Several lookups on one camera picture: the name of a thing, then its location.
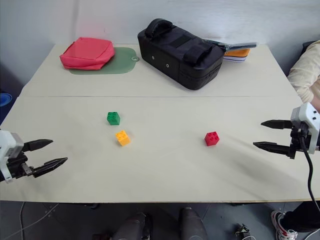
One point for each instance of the black carry bag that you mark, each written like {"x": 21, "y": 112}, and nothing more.
{"x": 180, "y": 55}

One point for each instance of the yellow toy brick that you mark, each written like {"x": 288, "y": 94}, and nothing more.
{"x": 123, "y": 138}

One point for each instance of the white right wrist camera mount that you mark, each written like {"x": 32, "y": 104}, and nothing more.
{"x": 311, "y": 120}

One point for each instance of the red toy brick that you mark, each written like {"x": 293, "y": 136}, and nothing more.
{"x": 212, "y": 138}

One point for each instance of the green toy brick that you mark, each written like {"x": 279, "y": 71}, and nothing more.
{"x": 113, "y": 118}

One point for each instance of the blue round container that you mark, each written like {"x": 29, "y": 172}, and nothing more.
{"x": 4, "y": 99}

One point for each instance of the person's beige sleeved arm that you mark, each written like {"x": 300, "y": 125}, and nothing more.
{"x": 305, "y": 72}

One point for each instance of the orange and white box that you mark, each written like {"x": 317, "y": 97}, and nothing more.
{"x": 237, "y": 55}

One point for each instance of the white and red sneaker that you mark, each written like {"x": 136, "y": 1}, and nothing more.
{"x": 282, "y": 227}

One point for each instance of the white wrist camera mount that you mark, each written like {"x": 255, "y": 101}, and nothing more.
{"x": 8, "y": 145}
{"x": 311, "y": 120}

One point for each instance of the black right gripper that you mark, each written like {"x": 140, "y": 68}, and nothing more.
{"x": 297, "y": 141}

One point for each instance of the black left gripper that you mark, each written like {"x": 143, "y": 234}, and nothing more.
{"x": 15, "y": 167}

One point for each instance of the green flat mat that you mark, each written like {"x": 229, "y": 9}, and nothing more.
{"x": 122, "y": 62}

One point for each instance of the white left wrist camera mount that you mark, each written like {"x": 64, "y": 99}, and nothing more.
{"x": 8, "y": 145}

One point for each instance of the person's dark trouser leg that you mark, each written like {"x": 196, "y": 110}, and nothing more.
{"x": 303, "y": 218}

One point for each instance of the dark rounded shape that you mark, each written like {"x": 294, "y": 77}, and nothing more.
{"x": 132, "y": 227}

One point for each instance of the red fabric pouch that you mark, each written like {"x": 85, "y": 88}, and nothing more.
{"x": 86, "y": 53}

